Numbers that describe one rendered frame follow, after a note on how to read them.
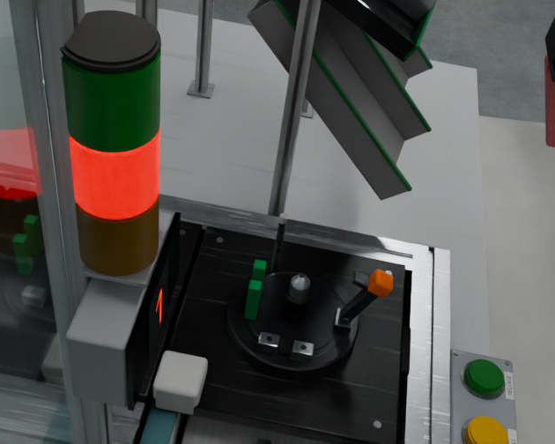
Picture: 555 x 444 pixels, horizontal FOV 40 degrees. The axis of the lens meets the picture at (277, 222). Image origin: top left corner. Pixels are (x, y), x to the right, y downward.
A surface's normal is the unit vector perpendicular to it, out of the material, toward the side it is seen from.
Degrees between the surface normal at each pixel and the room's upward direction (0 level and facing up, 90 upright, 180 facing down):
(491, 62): 0
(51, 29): 90
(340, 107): 90
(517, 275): 0
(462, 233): 0
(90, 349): 90
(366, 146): 90
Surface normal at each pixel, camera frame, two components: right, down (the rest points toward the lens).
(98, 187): -0.25, 0.67
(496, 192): 0.12, -0.69
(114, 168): 0.14, 0.72
